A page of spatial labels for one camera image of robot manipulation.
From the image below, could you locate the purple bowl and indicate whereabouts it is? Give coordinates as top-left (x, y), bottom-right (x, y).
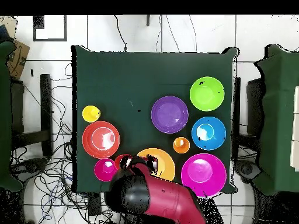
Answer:
top-left (151, 95), bottom-right (189, 134)

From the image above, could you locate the black power strip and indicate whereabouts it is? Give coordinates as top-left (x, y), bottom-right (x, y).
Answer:
top-left (88, 192), bottom-right (103, 216)

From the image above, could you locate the blue bowl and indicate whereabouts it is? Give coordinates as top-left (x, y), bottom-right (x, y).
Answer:
top-left (191, 116), bottom-right (227, 151)

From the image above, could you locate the small crimson bowl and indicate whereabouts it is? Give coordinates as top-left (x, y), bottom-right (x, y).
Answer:
top-left (93, 157), bottom-right (118, 183)

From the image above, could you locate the red-orange cup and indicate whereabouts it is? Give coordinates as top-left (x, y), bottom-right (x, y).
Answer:
top-left (114, 153), bottom-right (133, 170)

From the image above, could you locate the shallow red-orange bowl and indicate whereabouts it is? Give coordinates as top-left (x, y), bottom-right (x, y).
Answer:
top-left (82, 120), bottom-right (121, 160)

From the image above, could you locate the black chair base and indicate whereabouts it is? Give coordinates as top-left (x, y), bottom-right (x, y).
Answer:
top-left (234, 159), bottom-right (262, 184)
top-left (13, 157), bottom-right (48, 180)

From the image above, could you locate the black cable with plug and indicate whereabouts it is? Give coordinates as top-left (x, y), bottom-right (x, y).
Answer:
top-left (113, 15), bottom-right (128, 52)

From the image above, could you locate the black table frame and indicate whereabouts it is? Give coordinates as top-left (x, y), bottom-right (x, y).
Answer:
top-left (10, 73), bottom-right (53, 157)

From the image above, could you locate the green cloth neighbouring table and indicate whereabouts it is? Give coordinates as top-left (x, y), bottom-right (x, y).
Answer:
top-left (0, 40), bottom-right (23, 193)
top-left (253, 44), bottom-right (299, 196)

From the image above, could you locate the large yellow-orange bowl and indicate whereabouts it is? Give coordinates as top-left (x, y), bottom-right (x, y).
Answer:
top-left (135, 148), bottom-right (176, 182)

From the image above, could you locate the yellow cup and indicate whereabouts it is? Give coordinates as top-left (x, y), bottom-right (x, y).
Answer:
top-left (82, 105), bottom-right (102, 124)

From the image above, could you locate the large pink bowl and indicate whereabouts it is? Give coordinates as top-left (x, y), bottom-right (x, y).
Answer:
top-left (180, 153), bottom-right (228, 198)

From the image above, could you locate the green bowl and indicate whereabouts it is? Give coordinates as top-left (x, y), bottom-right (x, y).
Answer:
top-left (189, 76), bottom-right (225, 112)

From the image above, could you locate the tangle of black cables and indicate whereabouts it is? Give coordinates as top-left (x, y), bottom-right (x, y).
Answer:
top-left (10, 62), bottom-right (122, 224)

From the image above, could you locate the cardboard box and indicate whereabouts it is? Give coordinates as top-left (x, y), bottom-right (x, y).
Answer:
top-left (5, 38), bottom-right (30, 81)

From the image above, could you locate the orange cup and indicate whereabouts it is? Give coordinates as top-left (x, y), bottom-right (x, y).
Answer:
top-left (173, 136), bottom-right (191, 155)

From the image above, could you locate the dark green tablecloth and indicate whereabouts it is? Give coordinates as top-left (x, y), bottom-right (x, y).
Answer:
top-left (71, 44), bottom-right (239, 194)

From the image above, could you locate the black square floor frame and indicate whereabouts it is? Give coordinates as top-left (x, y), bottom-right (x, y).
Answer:
top-left (33, 15), bottom-right (68, 42)

